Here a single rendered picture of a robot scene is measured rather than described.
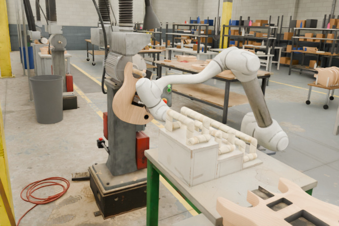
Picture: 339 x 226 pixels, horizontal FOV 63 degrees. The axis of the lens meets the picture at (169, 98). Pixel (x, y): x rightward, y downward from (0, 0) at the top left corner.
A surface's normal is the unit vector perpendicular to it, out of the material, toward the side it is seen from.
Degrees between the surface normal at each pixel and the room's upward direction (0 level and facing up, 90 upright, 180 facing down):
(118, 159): 90
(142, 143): 90
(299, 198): 0
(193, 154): 90
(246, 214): 0
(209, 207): 0
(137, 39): 90
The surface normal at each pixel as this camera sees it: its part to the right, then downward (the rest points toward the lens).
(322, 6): -0.88, 0.09
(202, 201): 0.04, -0.97
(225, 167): 0.52, 0.23
